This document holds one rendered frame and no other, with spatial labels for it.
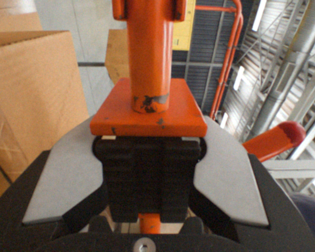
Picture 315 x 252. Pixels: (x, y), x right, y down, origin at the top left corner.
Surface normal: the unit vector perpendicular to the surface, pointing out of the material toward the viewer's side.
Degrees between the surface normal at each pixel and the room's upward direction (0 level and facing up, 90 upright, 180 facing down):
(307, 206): 108
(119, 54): 90
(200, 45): 90
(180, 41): 90
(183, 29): 90
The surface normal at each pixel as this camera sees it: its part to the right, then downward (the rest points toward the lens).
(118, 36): 0.03, -0.23
